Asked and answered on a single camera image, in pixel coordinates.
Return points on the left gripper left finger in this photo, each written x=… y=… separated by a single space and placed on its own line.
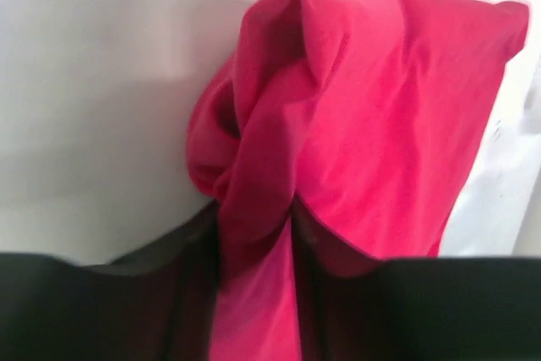
x=155 y=303

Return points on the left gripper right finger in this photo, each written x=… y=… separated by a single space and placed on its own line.
x=355 y=307

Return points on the magenta t-shirt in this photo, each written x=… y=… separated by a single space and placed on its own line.
x=371 y=111

